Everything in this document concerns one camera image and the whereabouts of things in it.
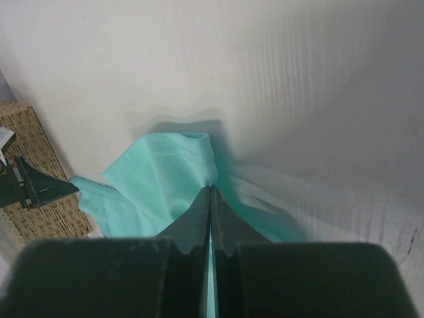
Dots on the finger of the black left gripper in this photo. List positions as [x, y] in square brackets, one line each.
[40, 188]

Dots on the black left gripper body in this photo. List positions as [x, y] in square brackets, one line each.
[12, 191]

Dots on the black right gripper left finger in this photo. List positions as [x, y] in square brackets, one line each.
[161, 276]

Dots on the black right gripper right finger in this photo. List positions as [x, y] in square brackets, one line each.
[255, 277]

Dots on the teal t shirt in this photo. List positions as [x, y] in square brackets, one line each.
[157, 178]

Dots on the wicker laundry basket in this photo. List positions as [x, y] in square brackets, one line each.
[61, 218]

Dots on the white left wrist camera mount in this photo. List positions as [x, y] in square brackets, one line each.
[7, 137]

